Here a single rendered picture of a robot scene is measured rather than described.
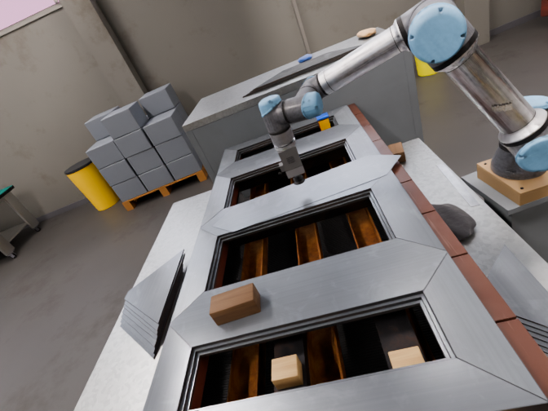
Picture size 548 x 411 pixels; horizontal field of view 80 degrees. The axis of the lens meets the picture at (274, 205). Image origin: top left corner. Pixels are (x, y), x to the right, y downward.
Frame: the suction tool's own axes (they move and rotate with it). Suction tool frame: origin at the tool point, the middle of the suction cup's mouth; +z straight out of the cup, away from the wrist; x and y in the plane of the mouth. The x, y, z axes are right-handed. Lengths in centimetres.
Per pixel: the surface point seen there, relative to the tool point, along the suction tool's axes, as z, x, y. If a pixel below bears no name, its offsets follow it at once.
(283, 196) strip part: 4.7, -7.8, -1.7
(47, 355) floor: 89, -214, -51
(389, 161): 4.6, 32.3, 1.1
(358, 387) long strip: 5, -1, 73
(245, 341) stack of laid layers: 6, -24, 54
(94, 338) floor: 89, -176, -53
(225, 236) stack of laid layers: 5.7, -31.7, 8.7
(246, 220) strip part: 4.7, -22.9, 5.2
